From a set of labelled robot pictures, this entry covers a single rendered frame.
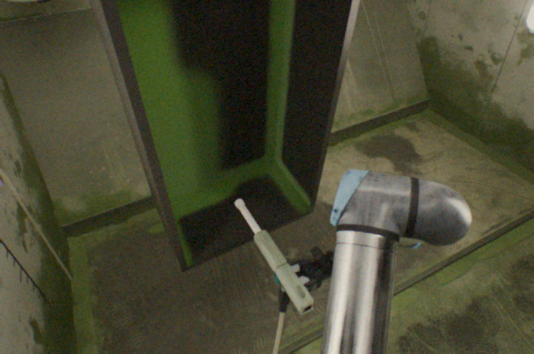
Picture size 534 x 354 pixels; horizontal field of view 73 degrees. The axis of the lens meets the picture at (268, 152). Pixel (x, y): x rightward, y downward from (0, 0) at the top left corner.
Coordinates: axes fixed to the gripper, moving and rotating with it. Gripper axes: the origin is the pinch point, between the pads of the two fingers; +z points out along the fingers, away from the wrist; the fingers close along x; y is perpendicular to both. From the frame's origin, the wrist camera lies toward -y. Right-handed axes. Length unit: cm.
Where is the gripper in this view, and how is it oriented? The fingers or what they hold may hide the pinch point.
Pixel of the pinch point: (283, 281)
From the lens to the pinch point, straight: 123.7
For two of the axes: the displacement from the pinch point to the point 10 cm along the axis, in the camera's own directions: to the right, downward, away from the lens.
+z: -8.7, 2.4, -4.3
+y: -0.8, 8.0, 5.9
